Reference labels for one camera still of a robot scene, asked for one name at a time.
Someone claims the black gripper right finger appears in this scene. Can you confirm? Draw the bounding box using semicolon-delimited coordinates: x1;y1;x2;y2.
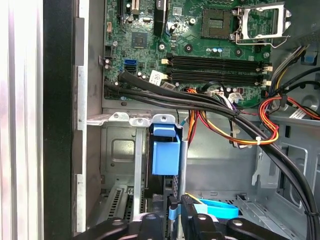
181;194;292;240

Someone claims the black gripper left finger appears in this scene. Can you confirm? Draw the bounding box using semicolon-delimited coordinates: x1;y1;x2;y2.
74;196;180;240

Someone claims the blue data wire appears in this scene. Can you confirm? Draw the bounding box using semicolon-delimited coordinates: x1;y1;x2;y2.
193;198;241;221

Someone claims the hard disk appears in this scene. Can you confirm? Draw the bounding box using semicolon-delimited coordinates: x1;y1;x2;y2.
144;122;181;200

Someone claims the silver disk bay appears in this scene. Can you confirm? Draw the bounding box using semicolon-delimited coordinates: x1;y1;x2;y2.
86;111;188;226

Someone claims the silver optical drive cage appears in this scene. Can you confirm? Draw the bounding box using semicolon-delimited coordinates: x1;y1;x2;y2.
251;109;320;240

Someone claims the black PC case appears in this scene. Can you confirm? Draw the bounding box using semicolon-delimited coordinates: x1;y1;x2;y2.
42;0;320;240

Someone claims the black RAM slot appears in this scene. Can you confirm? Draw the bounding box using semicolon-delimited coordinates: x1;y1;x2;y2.
161;52;273;74
162;66;273;88

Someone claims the green motherboard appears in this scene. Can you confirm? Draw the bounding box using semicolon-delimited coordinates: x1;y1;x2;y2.
102;0;273;108

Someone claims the CPU socket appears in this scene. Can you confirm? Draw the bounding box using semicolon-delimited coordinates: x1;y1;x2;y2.
199;7;235;40

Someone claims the metal socket cover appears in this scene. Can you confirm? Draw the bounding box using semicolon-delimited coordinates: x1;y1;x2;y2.
234;2;293;46

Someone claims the grey power supply unit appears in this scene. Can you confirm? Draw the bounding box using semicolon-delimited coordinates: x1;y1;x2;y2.
283;0;320;48

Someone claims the orange wire bundle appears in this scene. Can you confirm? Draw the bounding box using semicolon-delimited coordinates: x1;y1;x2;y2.
186;87;320;151

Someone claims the black cable bundle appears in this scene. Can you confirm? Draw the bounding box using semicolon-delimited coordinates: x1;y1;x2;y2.
103;69;320;240

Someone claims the yellow black wire bundle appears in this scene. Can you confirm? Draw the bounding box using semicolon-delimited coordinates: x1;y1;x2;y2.
269;44;312;96

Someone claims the wire locking lever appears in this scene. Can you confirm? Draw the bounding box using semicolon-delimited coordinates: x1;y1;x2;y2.
236;36;291;49

